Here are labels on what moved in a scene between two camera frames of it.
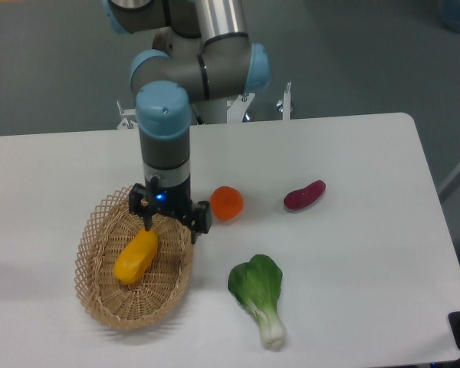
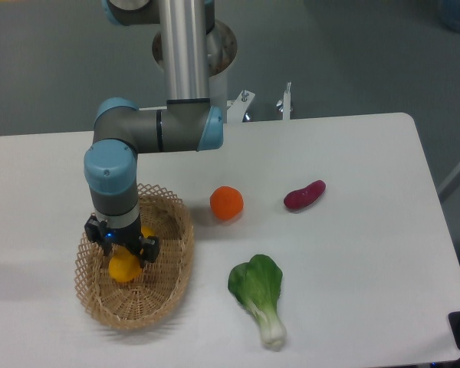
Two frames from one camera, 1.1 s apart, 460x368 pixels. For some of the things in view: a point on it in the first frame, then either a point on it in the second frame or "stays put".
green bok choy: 256,284 stays put
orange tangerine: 226,202 stays put
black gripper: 175,199 → 128,237
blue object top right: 459,15 stays put
